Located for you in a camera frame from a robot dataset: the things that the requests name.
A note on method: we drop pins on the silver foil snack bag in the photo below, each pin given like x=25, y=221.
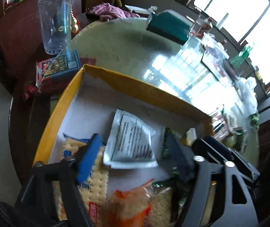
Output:
x=129, y=143

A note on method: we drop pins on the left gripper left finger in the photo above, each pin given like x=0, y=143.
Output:
x=36, y=200

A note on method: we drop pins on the red orange cracker pack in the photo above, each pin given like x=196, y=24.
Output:
x=146, y=205

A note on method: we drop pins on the yellow cardboard tray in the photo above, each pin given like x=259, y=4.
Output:
x=88, y=105

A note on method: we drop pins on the blue red card box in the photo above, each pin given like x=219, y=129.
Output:
x=57, y=69

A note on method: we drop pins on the blue white cracker pack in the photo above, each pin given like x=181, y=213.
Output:
x=83, y=181

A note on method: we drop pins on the teal tissue box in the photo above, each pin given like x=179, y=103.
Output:
x=171, y=25

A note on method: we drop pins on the pink cloth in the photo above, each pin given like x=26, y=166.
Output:
x=106, y=12

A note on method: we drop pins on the clear plastic food container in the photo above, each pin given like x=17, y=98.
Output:
x=214, y=52

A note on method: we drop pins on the clear plastic cup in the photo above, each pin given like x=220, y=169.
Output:
x=55, y=22

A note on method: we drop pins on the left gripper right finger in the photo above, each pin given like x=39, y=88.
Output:
x=219, y=195

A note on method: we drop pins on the green vegetable bundle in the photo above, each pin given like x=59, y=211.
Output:
x=254, y=121

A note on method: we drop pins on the red label bottle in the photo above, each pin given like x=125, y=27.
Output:
x=200, y=27

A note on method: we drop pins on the white plastic bag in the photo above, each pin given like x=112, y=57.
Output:
x=247, y=91

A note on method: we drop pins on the green plastic bottle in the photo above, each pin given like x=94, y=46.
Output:
x=241, y=56

